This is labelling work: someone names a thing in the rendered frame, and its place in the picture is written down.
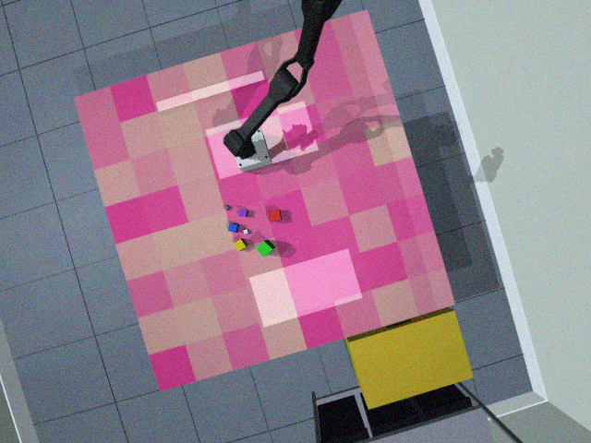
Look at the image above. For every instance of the yellow cube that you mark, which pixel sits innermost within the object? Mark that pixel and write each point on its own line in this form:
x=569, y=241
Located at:
x=240, y=244

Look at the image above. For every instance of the red block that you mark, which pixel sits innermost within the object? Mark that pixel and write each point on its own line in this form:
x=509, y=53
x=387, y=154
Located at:
x=274, y=215

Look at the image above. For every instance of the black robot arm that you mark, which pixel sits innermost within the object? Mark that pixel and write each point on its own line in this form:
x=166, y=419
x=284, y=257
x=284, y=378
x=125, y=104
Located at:
x=283, y=86

